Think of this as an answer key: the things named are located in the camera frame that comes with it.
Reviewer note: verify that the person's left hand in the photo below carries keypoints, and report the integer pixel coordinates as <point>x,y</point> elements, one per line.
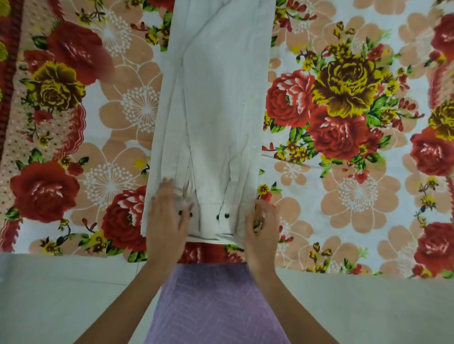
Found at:
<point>165,234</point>

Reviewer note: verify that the person's right hand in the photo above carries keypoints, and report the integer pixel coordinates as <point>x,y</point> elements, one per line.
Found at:
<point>261,244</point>

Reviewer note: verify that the person's right thumb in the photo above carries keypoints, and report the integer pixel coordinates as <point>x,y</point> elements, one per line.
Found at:
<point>249,228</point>

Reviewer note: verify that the person's left thumb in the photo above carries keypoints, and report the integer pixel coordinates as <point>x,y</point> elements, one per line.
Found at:
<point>186,217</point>

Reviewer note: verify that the white buttoned shirt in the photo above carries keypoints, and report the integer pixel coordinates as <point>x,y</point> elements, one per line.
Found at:
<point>220,106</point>

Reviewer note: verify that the person's left forearm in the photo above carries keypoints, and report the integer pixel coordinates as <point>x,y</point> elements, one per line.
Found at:
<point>131,301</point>

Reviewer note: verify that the person's right forearm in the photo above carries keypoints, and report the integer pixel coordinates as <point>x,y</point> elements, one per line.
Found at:
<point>283,304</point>

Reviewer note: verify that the lilac patterned garment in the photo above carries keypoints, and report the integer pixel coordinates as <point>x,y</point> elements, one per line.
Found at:
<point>216,304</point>

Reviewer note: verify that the floral bedsheet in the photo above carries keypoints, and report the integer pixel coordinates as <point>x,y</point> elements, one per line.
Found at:
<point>337,106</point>

